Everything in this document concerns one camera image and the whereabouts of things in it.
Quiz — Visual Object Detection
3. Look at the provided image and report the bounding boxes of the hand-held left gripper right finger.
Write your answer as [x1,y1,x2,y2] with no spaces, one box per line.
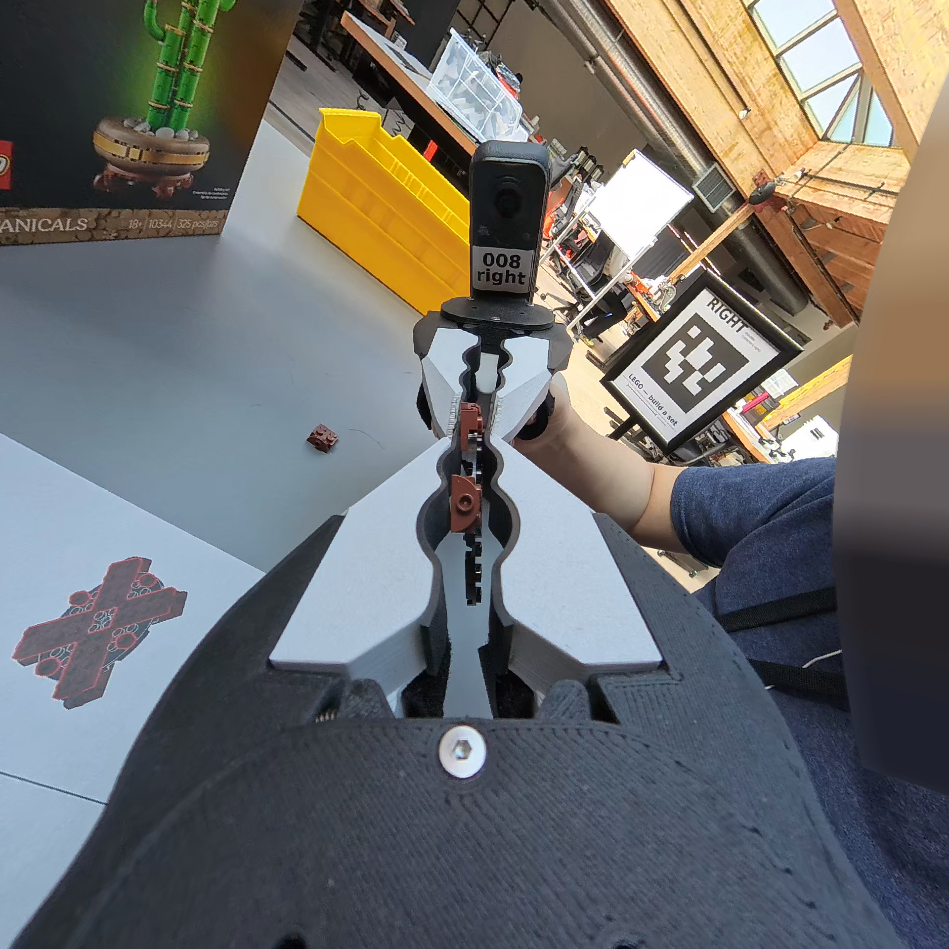
[482,441,666,719]

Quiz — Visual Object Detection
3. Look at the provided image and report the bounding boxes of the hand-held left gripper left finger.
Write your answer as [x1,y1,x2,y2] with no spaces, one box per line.
[268,437,455,719]

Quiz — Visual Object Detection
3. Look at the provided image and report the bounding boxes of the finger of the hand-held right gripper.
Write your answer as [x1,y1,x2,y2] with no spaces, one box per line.
[420,326,479,443]
[493,334,554,446]

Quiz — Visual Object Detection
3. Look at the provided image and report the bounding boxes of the brown and black brick assembly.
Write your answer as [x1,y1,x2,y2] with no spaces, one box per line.
[448,404,492,607]

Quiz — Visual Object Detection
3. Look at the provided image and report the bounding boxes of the person's right forearm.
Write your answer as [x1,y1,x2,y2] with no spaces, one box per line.
[574,419,687,553]

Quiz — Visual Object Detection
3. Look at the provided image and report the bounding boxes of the grey desk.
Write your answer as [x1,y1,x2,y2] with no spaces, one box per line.
[0,119,494,817]

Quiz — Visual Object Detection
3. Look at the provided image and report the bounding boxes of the person's right hand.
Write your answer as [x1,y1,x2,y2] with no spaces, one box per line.
[513,373,594,464]

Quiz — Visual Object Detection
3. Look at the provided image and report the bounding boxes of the clear plastic box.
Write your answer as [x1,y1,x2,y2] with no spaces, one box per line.
[428,28,531,143]

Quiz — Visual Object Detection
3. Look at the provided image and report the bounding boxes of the whiteboard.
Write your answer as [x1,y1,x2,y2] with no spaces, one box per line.
[586,148,695,260]

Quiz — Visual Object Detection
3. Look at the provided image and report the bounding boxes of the yellow plastic bin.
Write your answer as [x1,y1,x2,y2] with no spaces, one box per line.
[297,107,475,316]

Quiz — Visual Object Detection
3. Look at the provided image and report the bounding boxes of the black framed marker sign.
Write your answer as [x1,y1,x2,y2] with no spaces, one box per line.
[599,267,805,457]

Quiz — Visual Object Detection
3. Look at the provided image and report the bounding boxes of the person's blue shirt torso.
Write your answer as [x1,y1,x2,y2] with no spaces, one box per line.
[667,456,949,949]

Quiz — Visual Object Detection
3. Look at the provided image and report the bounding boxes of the wood edged table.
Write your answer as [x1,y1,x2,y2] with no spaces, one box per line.
[340,11,479,157]

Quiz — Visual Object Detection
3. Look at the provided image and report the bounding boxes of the instruction booklet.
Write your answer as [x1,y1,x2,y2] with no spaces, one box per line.
[0,432,266,949]

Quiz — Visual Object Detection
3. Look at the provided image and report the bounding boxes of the skylight window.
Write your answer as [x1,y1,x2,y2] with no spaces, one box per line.
[749,0,898,149]

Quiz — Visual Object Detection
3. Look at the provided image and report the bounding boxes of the black toy set box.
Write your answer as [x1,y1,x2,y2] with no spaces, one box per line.
[0,0,305,246]

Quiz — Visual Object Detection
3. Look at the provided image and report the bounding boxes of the grey ventilation duct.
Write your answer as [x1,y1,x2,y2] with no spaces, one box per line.
[541,0,809,312]

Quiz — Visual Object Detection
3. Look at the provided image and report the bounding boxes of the wall vent grille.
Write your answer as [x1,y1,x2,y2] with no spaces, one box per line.
[693,163,738,216]

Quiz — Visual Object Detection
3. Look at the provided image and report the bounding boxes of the black shoulder strap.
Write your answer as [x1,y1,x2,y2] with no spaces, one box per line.
[723,586,848,705]

